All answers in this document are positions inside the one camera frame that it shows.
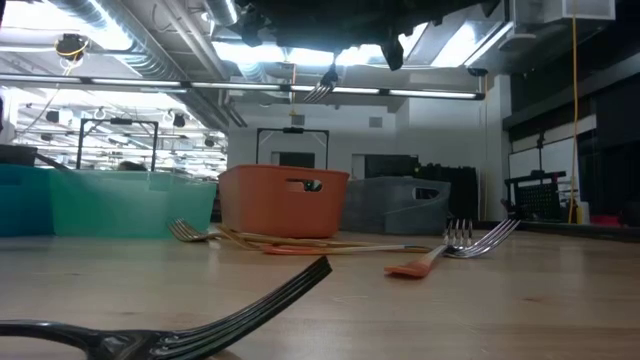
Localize black pegboard cart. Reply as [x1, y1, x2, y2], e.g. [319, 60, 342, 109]
[503, 171, 569, 225]

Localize silver spiral duct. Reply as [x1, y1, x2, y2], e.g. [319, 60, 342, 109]
[44, 0, 231, 131]

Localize grey translucent plastic bin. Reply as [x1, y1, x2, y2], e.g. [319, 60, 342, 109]
[341, 175, 451, 236]

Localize black frame stand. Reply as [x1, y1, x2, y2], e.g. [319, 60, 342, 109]
[255, 128, 330, 170]
[75, 118, 159, 173]

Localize orange plastic bin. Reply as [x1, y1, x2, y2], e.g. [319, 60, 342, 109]
[218, 164, 351, 240]

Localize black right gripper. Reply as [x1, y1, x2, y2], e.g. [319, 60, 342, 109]
[239, 0, 416, 72]

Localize blue translucent plastic bin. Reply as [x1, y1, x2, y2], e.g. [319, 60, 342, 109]
[0, 163, 54, 238]

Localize long ceiling light bar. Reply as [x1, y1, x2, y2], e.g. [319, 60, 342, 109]
[0, 73, 485, 104]

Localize black fork blue handle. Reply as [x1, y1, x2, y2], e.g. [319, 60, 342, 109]
[0, 255, 333, 360]
[303, 62, 342, 105]

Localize black yellow ceiling device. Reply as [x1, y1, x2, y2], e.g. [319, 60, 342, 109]
[54, 33, 91, 64]

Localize teal translucent plastic bin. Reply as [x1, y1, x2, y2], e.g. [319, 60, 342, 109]
[48, 169, 219, 240]

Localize dark box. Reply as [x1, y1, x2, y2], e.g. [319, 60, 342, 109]
[0, 143, 37, 166]

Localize silver round duct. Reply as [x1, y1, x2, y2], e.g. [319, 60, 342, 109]
[202, 0, 240, 27]

